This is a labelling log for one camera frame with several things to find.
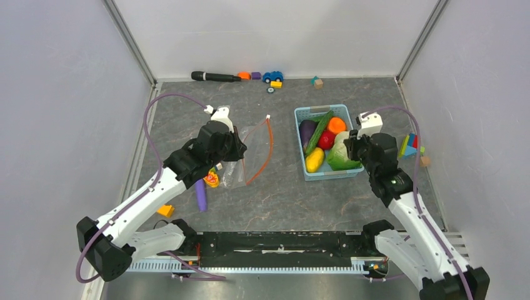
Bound green white cabbage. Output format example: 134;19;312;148
326;131;362;171

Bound orange fruit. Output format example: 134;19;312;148
326;117;348;135

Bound red apple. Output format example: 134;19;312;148
317;130;336;151

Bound yellow bell pepper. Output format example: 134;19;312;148
305;147;325;173

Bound clear zip top bag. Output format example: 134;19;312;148
221;114;274;189

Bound light blue plastic basket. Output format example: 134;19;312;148
294;104;364;181

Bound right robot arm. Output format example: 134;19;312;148
344;130;490;299

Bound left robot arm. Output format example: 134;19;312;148
76;121;247;283

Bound purple toy stick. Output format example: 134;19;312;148
194;179;208;212

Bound yellow red toy disc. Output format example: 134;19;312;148
203;169;220;188

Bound colourful block stack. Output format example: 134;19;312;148
398;133;418;159

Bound tan wooden cube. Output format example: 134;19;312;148
419;156;431;168

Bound yellow cheese wedge toy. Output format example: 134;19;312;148
157;204;175;218

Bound green cucumber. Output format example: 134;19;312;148
304;111;334;156

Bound purple eggplant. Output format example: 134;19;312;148
299;119;318;151

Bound black microphone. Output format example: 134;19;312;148
191;71;242;83

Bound teal and tan blocks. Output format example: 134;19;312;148
311;76;324;89

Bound orange toy piece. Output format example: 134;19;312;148
237;72;252;80

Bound purple toy block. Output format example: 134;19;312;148
251;72;262;80

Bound yellow toy block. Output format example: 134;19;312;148
270;81;283;89

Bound blue toy car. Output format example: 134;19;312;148
262;71;284;84

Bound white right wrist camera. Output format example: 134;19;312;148
356;112;383;139

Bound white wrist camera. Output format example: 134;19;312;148
356;112;383;139
203;105;234;133

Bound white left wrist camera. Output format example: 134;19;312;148
203;105;234;133

